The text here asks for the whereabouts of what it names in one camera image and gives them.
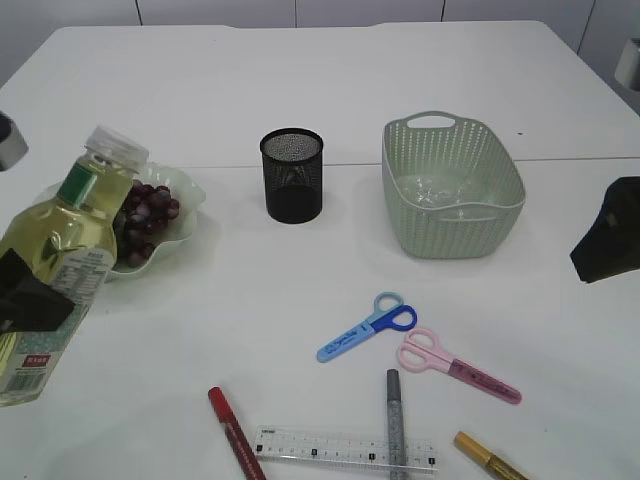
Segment yellow tea bottle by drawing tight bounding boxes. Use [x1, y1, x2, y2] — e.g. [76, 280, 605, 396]
[1, 126, 149, 406]

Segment black mesh pen cup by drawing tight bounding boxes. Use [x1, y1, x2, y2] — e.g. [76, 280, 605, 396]
[259, 127, 324, 224]

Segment gold marker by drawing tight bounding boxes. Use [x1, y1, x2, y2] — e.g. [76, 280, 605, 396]
[453, 431, 528, 480]

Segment clear plastic sheet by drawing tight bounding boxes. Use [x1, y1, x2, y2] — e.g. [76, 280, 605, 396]
[397, 173, 496, 220]

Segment clear plastic ruler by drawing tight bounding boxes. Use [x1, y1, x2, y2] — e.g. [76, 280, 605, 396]
[252, 426, 439, 476]

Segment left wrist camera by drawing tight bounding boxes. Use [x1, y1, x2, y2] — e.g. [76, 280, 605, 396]
[0, 112, 29, 172]

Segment green woven plastic basket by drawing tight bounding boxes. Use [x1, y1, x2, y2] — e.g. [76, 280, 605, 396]
[381, 111, 526, 260]

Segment purple artificial grape bunch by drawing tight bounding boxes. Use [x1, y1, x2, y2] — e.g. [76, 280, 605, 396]
[112, 180, 180, 269]

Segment silver glitter marker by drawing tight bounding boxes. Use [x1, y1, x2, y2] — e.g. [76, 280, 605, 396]
[386, 369, 408, 480]

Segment red marker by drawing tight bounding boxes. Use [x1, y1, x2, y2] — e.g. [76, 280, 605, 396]
[208, 386, 266, 480]

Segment pink safety scissors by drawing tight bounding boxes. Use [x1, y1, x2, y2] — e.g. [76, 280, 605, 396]
[396, 328, 522, 405]

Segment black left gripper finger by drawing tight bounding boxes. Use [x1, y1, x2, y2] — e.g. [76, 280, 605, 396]
[0, 249, 75, 333]

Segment blue safety scissors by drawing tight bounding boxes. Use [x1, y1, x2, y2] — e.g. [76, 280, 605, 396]
[316, 292, 418, 363]

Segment pale green wavy plate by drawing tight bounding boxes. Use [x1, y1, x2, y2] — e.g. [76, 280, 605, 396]
[25, 154, 205, 290]

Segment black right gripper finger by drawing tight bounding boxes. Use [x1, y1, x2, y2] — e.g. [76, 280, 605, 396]
[570, 176, 639, 283]

